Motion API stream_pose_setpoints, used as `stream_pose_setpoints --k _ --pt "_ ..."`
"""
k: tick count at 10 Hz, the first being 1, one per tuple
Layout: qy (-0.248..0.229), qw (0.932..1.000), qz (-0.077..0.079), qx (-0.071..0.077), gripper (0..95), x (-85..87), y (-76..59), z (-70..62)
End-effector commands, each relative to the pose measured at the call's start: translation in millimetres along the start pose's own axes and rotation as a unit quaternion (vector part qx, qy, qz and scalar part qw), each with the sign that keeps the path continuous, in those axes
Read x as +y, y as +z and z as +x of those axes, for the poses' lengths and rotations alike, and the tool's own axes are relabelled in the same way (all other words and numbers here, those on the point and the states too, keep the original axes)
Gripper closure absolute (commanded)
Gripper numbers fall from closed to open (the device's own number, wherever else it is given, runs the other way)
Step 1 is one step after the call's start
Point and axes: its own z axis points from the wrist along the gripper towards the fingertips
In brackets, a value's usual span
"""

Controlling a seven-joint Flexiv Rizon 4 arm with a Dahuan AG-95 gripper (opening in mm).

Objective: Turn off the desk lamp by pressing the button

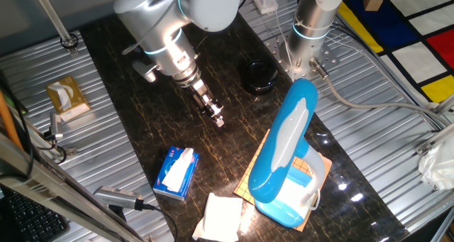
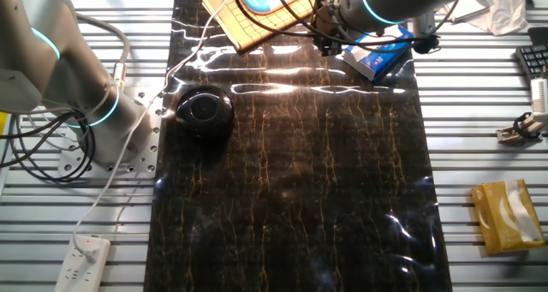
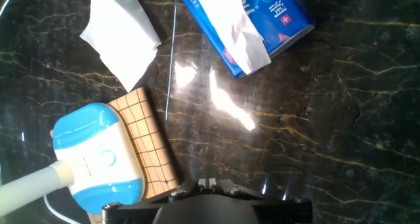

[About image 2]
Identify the yellow tissue box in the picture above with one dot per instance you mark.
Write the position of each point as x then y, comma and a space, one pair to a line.
507, 217

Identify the wooden grid board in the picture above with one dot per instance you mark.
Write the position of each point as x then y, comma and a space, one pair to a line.
248, 31

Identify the blue tissue box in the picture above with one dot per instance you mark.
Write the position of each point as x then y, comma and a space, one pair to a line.
381, 61

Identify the black small box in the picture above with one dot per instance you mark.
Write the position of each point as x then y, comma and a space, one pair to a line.
538, 36

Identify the grey flat device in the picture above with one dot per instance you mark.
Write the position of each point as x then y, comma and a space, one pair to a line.
466, 5

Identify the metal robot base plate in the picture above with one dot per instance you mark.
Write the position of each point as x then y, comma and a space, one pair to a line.
147, 138

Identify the white power strip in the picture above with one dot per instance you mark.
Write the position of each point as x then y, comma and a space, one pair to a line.
81, 266

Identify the black keyboard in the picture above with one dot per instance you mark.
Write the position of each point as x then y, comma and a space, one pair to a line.
534, 60

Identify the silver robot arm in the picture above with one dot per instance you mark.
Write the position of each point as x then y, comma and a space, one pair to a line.
64, 78

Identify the white plastic bag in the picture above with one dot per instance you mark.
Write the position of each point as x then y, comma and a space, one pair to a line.
507, 9

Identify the black marble pattern mat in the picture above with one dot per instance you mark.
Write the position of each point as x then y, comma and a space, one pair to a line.
299, 189

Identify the black round bowl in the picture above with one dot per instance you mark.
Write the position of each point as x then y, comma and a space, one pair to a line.
204, 110

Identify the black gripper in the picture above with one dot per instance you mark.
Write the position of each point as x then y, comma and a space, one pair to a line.
329, 31

